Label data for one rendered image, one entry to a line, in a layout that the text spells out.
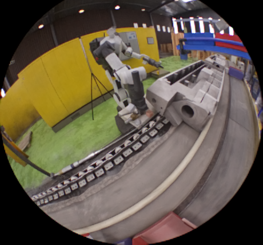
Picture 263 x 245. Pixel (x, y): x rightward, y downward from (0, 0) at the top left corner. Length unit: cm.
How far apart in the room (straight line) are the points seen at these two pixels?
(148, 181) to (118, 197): 16
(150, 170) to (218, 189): 37
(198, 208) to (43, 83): 271
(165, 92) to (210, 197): 58
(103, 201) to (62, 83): 225
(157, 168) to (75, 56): 236
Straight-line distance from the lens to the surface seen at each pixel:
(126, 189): 48
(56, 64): 236
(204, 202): 52
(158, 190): 43
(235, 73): 224
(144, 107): 52
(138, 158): 50
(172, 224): 49
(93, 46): 101
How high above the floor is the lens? 121
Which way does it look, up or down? 39 degrees down
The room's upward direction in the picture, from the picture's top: 15 degrees counter-clockwise
